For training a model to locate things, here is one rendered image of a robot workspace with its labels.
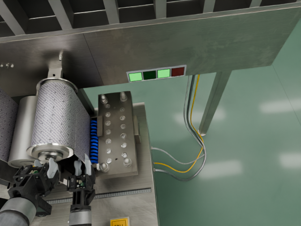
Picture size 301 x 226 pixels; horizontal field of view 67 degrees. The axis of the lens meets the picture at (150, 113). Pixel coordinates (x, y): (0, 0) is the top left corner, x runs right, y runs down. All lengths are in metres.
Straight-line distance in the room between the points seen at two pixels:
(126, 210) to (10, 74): 0.72
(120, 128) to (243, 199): 1.33
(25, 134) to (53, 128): 0.15
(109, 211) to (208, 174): 1.15
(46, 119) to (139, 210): 0.55
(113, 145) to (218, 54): 0.58
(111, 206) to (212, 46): 0.79
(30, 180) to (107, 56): 0.49
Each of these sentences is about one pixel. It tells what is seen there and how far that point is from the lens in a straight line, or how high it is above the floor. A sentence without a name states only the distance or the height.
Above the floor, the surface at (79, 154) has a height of 1.16.
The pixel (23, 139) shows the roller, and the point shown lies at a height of 1.23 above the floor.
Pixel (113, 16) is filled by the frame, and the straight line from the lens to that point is 0.78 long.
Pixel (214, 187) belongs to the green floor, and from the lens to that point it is 2.04.
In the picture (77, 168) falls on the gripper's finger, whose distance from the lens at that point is 0.94.
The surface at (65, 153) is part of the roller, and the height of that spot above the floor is 1.25.
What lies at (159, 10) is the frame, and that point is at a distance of 0.78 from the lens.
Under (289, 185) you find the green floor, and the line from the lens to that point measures 2.24.
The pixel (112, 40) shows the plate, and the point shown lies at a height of 1.39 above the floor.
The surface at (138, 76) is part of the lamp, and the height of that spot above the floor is 1.18.
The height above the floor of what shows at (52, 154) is 1.28.
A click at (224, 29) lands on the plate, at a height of 1.38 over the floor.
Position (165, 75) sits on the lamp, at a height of 1.17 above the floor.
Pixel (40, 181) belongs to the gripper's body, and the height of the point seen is 1.35.
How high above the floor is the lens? 1.96
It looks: 61 degrees down
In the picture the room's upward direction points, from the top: 6 degrees counter-clockwise
